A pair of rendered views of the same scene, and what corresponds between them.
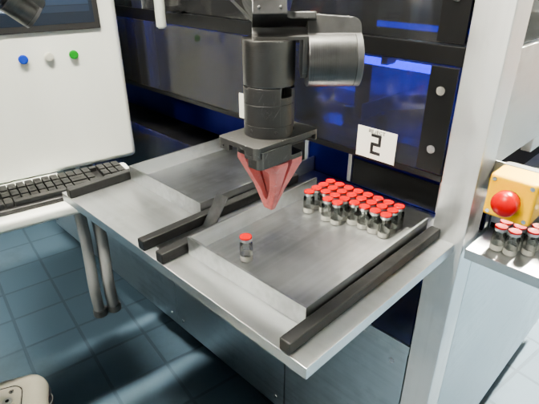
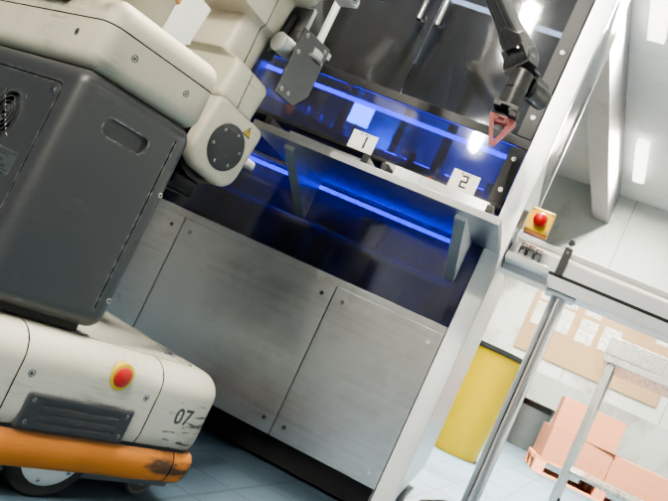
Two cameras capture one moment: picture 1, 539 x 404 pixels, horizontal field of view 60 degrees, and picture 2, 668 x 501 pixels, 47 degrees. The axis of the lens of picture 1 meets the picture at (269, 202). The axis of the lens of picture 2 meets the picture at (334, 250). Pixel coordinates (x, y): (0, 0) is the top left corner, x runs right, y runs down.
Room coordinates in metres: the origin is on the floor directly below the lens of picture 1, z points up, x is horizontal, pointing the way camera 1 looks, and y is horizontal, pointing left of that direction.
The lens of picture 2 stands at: (-1.00, 1.15, 0.50)
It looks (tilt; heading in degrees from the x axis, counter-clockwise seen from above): 4 degrees up; 330
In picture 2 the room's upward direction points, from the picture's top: 25 degrees clockwise
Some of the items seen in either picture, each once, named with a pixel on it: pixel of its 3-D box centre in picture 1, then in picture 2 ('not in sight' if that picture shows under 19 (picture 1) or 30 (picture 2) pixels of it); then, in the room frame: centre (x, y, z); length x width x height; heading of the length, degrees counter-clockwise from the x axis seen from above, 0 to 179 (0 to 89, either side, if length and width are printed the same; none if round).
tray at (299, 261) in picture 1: (311, 236); (442, 205); (0.70, -0.07, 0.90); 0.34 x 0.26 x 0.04; 136
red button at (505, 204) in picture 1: (506, 202); (540, 220); (0.64, -0.37, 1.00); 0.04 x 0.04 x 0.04; 45
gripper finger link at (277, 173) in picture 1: (276, 171); (498, 129); (0.53, -0.01, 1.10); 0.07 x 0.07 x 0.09; 45
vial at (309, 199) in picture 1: (309, 201); not in sight; (0.82, -0.08, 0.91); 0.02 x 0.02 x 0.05
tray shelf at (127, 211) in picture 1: (253, 212); (384, 193); (0.83, 0.03, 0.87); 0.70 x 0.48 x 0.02; 45
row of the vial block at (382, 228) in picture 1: (348, 210); not in sight; (0.78, -0.15, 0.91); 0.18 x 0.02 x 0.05; 46
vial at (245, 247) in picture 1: (245, 248); not in sight; (0.65, 0.04, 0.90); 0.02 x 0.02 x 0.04
